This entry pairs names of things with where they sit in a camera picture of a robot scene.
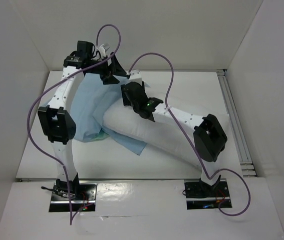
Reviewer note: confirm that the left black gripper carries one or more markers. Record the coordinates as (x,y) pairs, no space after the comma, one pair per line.
(114,69)

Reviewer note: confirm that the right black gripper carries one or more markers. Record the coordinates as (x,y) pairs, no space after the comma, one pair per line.
(128,92)

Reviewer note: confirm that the light blue pillowcase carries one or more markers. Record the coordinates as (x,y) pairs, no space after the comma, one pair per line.
(89,105)

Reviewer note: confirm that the white pillow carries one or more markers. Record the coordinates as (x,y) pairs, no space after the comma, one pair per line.
(123,120)

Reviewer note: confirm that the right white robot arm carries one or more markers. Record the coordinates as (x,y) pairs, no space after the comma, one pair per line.
(209,138)

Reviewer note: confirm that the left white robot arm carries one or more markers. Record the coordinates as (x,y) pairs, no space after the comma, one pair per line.
(55,119)

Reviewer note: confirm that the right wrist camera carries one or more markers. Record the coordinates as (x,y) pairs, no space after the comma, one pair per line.
(135,76)

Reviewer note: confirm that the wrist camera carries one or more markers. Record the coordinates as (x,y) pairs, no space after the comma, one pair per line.
(85,49)
(135,76)

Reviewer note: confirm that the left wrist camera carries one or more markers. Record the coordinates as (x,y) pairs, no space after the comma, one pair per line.
(85,49)

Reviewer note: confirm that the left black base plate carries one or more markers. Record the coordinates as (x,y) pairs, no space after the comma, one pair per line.
(84,200)

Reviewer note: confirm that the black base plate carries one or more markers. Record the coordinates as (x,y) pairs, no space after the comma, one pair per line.
(200,196)
(84,200)

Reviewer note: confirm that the aluminium rail frame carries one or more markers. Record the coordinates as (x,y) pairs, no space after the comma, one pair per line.
(247,166)

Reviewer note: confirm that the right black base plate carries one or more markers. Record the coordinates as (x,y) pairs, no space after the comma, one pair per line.
(200,196)

